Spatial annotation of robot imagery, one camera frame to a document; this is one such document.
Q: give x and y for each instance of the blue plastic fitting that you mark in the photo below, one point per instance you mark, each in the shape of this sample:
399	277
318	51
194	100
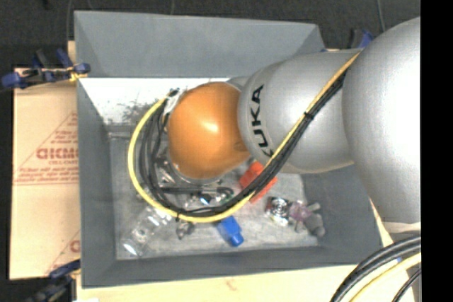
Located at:
231	231

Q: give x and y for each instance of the grey metal bin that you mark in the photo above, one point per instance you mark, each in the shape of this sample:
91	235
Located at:
184	46

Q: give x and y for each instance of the small clear glass piece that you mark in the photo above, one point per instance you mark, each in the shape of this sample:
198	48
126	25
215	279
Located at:
184	229

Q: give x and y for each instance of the clear purple plastic piece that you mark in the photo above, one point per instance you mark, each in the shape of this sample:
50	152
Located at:
300	211

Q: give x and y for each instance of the orange-red plastic block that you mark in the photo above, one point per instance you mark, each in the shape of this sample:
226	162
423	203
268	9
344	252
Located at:
252	173

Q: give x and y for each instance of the shiny silver round object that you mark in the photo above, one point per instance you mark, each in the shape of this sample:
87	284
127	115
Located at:
277	210

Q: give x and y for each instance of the grey plastic toy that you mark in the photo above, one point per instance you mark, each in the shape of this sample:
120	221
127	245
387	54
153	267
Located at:
315	224

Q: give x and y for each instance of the clear plastic bottle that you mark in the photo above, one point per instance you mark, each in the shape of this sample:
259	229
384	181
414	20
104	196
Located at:
141	233

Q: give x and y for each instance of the brown cardboard board red print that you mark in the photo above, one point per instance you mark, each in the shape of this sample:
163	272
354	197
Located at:
42	208

